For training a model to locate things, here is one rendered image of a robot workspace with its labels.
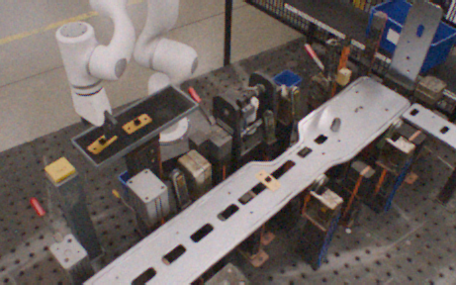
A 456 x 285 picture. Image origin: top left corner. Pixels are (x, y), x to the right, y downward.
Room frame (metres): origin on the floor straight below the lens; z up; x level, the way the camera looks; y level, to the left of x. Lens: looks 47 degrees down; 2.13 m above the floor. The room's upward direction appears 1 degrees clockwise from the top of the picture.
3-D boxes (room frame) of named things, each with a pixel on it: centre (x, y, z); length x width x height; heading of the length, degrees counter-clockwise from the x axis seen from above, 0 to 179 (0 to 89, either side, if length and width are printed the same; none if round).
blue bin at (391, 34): (1.57, -0.75, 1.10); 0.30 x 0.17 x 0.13; 36
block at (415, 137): (1.13, -0.67, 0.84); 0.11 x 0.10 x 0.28; 44
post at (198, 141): (0.98, 0.07, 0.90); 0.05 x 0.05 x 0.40; 44
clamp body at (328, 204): (0.80, -0.32, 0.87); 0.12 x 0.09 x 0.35; 44
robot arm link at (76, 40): (0.88, 0.33, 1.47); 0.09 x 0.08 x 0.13; 68
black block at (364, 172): (0.95, -0.47, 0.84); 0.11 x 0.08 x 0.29; 44
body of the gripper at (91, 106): (0.88, 0.34, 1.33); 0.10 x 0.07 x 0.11; 53
